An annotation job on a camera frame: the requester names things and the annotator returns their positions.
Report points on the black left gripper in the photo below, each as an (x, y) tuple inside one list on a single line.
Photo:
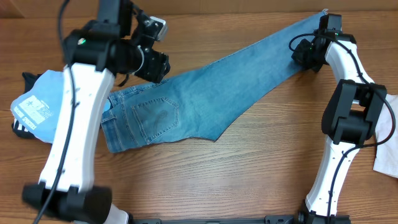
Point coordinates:
[(156, 71)]

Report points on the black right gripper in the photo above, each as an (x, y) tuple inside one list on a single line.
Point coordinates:
[(302, 54)]

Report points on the blue denim jeans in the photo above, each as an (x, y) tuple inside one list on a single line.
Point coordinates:
[(201, 103)]

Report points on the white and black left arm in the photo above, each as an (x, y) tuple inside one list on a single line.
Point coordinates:
[(119, 41)]

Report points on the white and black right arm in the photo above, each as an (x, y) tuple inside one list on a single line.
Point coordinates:
[(349, 120)]

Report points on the light blue printed t-shirt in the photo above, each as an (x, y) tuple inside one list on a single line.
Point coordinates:
[(37, 105)]

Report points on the black folded garment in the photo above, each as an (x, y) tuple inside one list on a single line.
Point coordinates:
[(17, 128)]

